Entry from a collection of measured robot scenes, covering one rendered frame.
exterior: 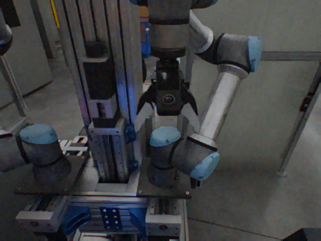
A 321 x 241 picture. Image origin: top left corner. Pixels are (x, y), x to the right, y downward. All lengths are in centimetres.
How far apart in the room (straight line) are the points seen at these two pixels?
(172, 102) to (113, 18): 50
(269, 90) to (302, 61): 30
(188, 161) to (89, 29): 57
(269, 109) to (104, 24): 168
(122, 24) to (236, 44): 40
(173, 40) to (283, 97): 180
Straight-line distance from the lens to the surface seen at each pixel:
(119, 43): 81
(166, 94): 37
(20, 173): 168
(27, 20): 482
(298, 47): 199
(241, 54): 78
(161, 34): 39
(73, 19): 84
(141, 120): 47
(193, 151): 71
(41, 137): 89
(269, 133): 229
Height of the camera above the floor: 172
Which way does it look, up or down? 33 degrees down
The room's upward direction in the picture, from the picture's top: straight up
